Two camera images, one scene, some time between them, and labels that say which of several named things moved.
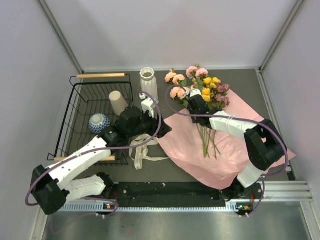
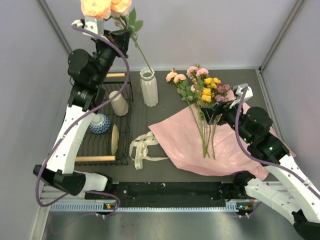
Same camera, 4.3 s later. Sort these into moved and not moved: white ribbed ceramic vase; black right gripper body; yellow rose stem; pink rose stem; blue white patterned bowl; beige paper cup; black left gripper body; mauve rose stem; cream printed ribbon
Moved: yellow rose stem; black left gripper body; black right gripper body
Not moved: beige paper cup; cream printed ribbon; mauve rose stem; pink rose stem; white ribbed ceramic vase; blue white patterned bowl
